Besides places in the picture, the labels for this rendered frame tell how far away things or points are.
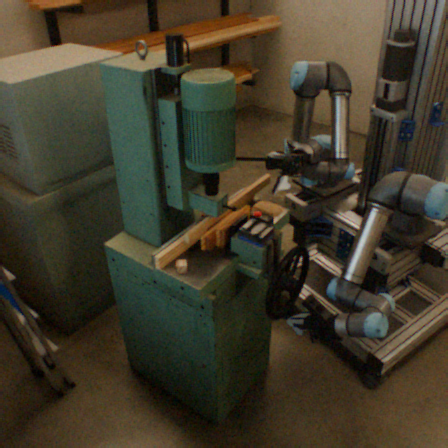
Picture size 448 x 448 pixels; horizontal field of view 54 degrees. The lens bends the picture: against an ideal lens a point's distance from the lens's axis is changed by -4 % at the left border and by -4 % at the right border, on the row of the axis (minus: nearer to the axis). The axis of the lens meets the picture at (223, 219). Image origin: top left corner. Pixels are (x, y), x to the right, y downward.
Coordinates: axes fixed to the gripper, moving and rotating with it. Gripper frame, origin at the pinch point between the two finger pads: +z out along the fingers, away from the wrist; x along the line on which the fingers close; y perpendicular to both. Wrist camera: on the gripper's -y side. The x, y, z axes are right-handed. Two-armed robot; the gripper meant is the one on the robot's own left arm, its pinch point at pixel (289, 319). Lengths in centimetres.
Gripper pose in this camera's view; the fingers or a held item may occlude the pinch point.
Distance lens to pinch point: 163.7
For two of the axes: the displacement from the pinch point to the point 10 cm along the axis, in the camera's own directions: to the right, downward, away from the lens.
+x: 5.9, -4.5, 6.6
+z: -6.9, 1.4, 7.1
